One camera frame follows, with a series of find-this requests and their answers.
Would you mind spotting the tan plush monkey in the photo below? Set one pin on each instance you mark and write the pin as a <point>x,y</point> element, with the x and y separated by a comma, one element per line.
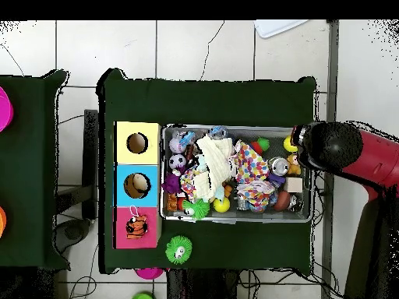
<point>293,165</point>

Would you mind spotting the black silver drink can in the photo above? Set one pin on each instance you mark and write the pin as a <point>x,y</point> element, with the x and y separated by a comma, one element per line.
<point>278,166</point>

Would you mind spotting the large colourful dotted cloth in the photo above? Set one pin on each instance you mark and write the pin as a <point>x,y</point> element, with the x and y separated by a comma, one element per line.
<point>251,162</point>

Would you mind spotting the pale patterned cloth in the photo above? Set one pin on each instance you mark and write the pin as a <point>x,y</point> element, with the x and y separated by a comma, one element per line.
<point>255,194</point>

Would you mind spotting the cream quilted cloth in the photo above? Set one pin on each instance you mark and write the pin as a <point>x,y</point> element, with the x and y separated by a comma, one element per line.
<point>215,158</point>

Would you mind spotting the small colourful dotted cloth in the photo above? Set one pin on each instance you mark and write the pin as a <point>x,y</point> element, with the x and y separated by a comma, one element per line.
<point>187,183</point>

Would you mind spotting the green spiky ball with eyes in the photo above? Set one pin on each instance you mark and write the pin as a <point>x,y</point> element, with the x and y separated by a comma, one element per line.
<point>178,250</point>

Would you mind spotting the orange striped plush tiger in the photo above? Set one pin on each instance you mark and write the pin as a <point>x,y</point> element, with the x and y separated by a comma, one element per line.
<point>136,226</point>

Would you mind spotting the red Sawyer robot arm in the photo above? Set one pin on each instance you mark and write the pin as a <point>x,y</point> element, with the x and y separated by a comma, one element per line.
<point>367,155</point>

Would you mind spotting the clear mesh bin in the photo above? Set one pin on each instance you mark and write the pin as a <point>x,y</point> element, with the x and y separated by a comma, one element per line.
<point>230,218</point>

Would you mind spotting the wooden box with three holes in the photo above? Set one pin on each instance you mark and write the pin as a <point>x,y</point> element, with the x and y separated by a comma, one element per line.
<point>151,155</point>

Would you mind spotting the yellow ball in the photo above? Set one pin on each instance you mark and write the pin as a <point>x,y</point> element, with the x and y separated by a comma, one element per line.
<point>288,144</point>

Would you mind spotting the multicolour spiky caterpillar toy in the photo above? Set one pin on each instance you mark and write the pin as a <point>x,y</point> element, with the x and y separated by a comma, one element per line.
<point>260,144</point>

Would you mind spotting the pale wooden block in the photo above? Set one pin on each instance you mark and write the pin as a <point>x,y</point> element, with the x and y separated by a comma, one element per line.
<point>294,184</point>

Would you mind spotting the brown toy football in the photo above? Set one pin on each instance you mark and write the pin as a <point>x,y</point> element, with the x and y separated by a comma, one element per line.
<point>281,201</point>

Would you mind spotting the dark green table cloth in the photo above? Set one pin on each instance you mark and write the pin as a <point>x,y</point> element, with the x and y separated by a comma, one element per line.
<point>34,218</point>
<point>202,102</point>

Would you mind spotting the pink bowl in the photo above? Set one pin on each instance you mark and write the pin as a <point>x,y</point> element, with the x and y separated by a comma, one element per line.
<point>149,274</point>
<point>4,109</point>

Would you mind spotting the green bowl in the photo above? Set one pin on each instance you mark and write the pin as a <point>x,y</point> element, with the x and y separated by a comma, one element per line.
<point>142,297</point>

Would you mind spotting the orange bowl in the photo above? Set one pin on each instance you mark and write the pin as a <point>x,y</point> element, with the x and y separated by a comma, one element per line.
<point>2,221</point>

